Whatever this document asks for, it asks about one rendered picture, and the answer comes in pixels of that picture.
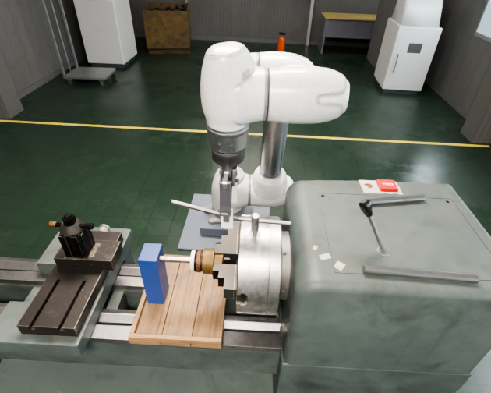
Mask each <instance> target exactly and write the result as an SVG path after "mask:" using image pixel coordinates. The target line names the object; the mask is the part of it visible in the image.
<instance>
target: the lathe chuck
mask: <svg viewBox="0 0 491 393"><path fill-rule="evenodd" d="M260 219H269V216H260ZM269 220H270V219H269ZM251 231H252V230H251V222H247V221H241V223H240V233H239V245H238V272H237V290H236V294H237V295H241V293H245V295H246V296H247V303H245V304H241V303H237V299H236V313H248V314H263V315H265V314H266V310H267V297H268V285H269V270H270V224H264V223H259V231H258V232H259V233H260V237H259V238H258V239H252V238H251V237H250V236H249V233H250V232H251Z"/></svg>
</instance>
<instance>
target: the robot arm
mask: <svg viewBox="0 0 491 393"><path fill-rule="evenodd" d="M349 91H350V85H349V82H348V81H347V80H346V79H345V76H344V75H343V74H341V73H339V72H337V71H335V70H332V69H328V68H324V67H318V66H316V65H313V64H312V62H311V61H309V60H308V59H307V58H305V57H303V56H301V55H297V54H293V53H288V52H279V51H268V52H253V53H249V51H248V49H247V48H246V47H245V45H244V44H241V43H238V42H223V43H218V44H214V45H212V46H211V47H210V48H209V49H208V50H207V52H206V54H205V57H204V60H203V66H202V72H201V81H200V96H201V103H202V108H203V113H204V115H205V117H206V121H207V136H208V144H209V146H210V147H211V151H212V159H213V161H214V162H215V163H216V164H217V165H220V168H219V169H218V170H217V171H216V173H215V176H214V180H213V182H212V190H211V192H212V203H213V204H212V205H209V206H203V207H204V208H207V209H211V210H214V211H217V212H219V215H220V216H217V215H214V214H211V215H210V218H209V220H208V223H209V224H211V225H212V224H221V228H225V229H233V221H235V220H233V215H234V216H238V217H241V216H242V215H244V213H245V208H246V206H255V207H278V206H282V205H284V203H285V197H286V192H287V189H288V187H289V186H290V185H291V184H292V183H293V181H292V179H291V178H290V177H289V176H287V175H286V172H285V170H284V169H283V168H282V163H283V158H284V148H285V143H286V137H287V134H288V124H289V123H290V124H314V123H322V122H328V121H331V120H333V119H336V118H338V117H340V116H341V114H342V113H344V112H345V110H346V109H347V106H348V99H349ZM260 121H263V135H262V145H261V155H260V166H259V167H257V168H256V170H255V171H254V174H253V175H249V174H246V173H244V171H243V170H242V169H241V168H240V167H238V165H239V164H241V163H242V162H243V160H244V158H245V147H246V146H247V144H248V136H249V124H250V123H251V122H260Z"/></svg>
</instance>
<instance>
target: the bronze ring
mask: <svg viewBox="0 0 491 393"><path fill-rule="evenodd" d="M214 264H224V253H215V247H214V248H213V249H212V248H205V249H204V250H203V249H196V252H195V256H194V271H195V272H201V271H202V272H203V274H212V276H213V266H214Z"/></svg>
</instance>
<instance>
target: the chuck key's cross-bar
mask: <svg viewBox="0 0 491 393"><path fill-rule="evenodd" d="M171 204H175V205H179V206H182V207H187V208H190V209H193V210H197V211H202V212H206V213H209V214H214V215H217V216H220V215H219V212H217V211H214V210H211V209H207V208H204V207H199V206H196V205H192V204H187V203H183V202H181V201H177V200H171ZM233 220H236V221H247V222H252V219H251V218H243V217H238V216H234V215H233ZM258 223H264V224H274V225H291V222H290V221H278V220H269V219H260V220H259V222H258Z"/></svg>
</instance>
